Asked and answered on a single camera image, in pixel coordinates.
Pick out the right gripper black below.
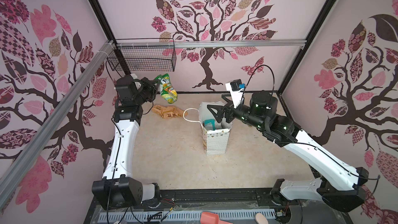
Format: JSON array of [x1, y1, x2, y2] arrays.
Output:
[[207, 93, 264, 132]]

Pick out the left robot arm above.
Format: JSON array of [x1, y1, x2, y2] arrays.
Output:
[[92, 75, 160, 211]]

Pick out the black wire basket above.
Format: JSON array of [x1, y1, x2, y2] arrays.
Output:
[[107, 37, 177, 73]]

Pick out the white patterned paper bag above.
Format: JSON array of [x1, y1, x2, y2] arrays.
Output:
[[183, 101, 232, 156]]

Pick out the green snack packet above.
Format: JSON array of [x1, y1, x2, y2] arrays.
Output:
[[155, 74, 178, 104]]

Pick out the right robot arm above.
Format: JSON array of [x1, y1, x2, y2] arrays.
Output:
[[207, 91, 369, 213]]

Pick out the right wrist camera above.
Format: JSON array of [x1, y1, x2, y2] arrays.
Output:
[[226, 79, 246, 108]]

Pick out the white slotted cable duct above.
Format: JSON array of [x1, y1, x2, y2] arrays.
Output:
[[94, 209, 276, 224]]

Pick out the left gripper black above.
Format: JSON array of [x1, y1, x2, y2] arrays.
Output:
[[134, 76, 160, 104]]

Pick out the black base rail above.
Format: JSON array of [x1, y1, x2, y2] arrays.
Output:
[[83, 186, 354, 224]]

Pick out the beige round object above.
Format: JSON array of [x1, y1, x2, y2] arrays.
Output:
[[255, 213, 269, 224]]

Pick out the aluminium rail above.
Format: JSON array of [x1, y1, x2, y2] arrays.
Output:
[[117, 39, 307, 48], [0, 40, 116, 209]]

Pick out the teal snack packet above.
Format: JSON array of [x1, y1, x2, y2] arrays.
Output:
[[203, 119, 216, 131]]

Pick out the pink plastic scoop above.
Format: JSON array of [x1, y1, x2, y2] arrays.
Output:
[[200, 212, 232, 224]]

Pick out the aluminium rail left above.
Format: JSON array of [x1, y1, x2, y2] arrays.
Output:
[[0, 40, 116, 209]]

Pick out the aluminium rail back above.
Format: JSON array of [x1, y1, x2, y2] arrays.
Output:
[[117, 39, 307, 48]]

